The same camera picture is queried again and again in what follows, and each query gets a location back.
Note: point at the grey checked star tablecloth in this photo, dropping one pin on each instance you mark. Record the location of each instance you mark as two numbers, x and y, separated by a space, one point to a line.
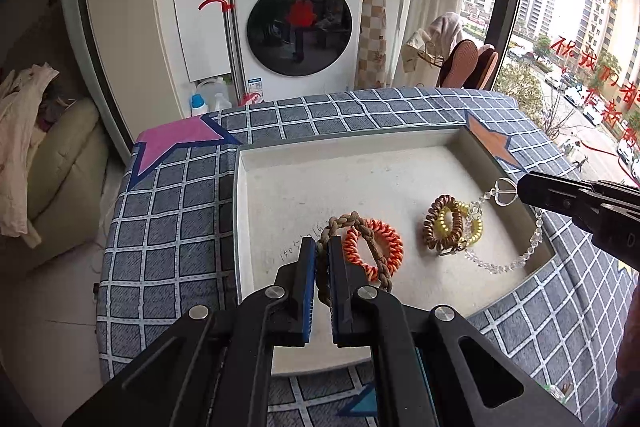
175 217

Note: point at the blue-capped detergent bottle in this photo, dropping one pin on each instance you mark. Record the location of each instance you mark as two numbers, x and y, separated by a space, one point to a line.
199 105

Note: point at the beige checkered board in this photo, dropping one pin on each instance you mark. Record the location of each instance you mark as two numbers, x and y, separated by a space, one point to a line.
372 32

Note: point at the white washing machine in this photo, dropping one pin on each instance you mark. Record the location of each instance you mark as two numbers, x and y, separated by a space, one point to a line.
350 72

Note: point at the beige towel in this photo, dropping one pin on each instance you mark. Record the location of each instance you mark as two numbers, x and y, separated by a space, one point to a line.
447 27

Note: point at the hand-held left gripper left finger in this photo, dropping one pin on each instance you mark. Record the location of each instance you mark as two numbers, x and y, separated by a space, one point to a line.
308 292

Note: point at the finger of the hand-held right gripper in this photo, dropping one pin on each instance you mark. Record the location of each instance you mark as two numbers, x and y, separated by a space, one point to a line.
550 192
615 193

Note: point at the grey shallow tray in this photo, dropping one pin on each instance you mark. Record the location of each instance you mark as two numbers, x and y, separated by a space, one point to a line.
390 177

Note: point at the cream jacket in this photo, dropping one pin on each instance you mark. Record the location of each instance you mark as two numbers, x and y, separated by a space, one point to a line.
20 132

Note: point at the white plastic jug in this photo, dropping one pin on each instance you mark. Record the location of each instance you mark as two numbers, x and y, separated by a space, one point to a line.
212 88

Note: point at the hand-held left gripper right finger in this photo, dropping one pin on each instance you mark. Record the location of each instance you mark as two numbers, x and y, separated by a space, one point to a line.
336 297

